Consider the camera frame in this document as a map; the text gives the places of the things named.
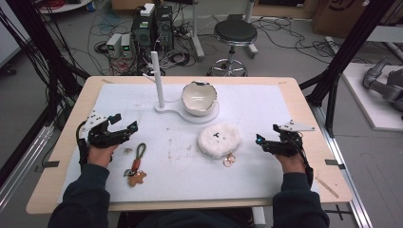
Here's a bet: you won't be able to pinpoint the white eggshell-shaped bowl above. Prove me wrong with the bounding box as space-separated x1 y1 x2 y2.
182 80 219 117

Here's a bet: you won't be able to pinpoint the person's right hand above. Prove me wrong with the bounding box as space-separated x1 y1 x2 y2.
273 152 307 175

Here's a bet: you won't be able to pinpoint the green loop gingerbread keychain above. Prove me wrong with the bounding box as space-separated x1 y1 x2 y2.
123 142 148 188

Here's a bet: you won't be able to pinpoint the black computer tower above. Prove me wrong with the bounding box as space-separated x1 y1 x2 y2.
154 5 175 49
130 9 157 53

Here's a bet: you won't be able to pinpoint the white stand with post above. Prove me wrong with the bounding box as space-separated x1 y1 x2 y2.
142 50 221 125

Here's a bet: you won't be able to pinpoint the black metal frame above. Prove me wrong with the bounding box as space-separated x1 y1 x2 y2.
0 0 91 188
298 0 399 138

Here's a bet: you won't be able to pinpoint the white table leg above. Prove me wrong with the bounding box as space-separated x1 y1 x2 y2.
189 0 206 62

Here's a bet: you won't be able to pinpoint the white fluffy round plush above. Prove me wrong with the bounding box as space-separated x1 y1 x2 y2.
197 123 242 160

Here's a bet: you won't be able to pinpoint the grey power supply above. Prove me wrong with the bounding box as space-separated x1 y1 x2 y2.
120 33 134 59
106 32 124 59

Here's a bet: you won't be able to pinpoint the white table mat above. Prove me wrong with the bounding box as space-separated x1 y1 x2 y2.
56 82 321 204

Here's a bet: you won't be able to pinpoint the white floor board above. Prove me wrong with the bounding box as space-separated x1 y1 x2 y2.
341 62 403 133

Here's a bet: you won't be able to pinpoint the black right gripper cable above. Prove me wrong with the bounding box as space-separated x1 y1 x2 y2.
293 134 315 188

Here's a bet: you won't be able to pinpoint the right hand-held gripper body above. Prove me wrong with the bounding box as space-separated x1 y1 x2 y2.
265 119 317 158

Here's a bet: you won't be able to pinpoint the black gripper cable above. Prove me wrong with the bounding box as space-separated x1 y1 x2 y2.
293 134 315 188
75 122 90 168

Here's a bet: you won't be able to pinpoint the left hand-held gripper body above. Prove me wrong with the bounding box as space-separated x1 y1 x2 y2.
78 110 133 149

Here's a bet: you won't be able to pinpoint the black round stool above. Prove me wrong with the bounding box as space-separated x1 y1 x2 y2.
206 18 259 78

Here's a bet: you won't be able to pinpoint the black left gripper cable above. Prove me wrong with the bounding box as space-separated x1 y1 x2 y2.
75 122 90 168

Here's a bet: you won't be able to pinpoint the aluminium rail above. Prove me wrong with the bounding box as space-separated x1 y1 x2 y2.
309 104 374 228
0 123 55 213

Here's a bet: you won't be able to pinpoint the cardboard box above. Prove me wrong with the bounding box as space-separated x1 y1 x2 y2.
311 0 403 40

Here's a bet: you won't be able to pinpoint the wooden table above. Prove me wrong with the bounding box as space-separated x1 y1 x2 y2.
26 75 354 216

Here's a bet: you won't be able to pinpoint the white box on tower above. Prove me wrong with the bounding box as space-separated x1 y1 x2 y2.
140 2 156 18

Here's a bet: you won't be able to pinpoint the thin wooden stick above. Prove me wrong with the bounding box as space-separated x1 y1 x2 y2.
315 176 339 200

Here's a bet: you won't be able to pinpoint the black floor cables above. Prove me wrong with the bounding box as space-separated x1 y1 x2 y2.
253 16 374 66

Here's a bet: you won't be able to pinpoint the person's left hand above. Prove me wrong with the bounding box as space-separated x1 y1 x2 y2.
86 142 121 169

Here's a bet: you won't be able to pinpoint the gold key rings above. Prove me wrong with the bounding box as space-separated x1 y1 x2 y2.
222 152 238 168

